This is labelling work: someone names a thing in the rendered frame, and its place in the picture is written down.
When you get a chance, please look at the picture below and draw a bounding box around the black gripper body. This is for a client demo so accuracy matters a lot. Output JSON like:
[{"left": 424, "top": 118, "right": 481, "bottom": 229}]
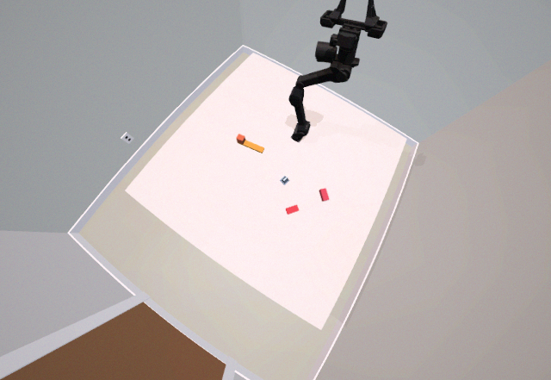
[{"left": 320, "top": 10, "right": 387, "bottom": 51}]

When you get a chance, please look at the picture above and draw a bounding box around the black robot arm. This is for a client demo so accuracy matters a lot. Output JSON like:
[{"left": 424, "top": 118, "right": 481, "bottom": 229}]
[{"left": 288, "top": 28, "right": 360, "bottom": 142}]

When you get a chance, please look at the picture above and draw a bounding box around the orange bar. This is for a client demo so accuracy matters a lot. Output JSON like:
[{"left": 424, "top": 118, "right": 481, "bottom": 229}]
[{"left": 236, "top": 134, "right": 264, "bottom": 153}]

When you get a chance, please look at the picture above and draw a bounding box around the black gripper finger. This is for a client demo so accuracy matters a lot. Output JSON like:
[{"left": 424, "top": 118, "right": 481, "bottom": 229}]
[
  {"left": 329, "top": 0, "right": 346, "bottom": 20},
  {"left": 364, "top": 0, "right": 380, "bottom": 27}
]

